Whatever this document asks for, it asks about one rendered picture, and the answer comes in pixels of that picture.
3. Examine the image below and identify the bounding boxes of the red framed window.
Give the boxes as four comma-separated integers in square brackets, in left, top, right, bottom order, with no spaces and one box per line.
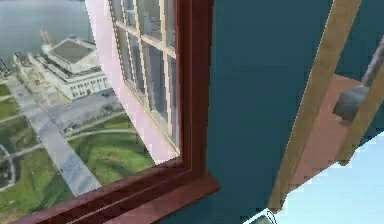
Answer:
[9,0,222,224]

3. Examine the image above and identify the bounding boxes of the light wooden table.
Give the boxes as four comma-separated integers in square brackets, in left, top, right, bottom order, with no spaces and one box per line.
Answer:
[267,0,384,214]

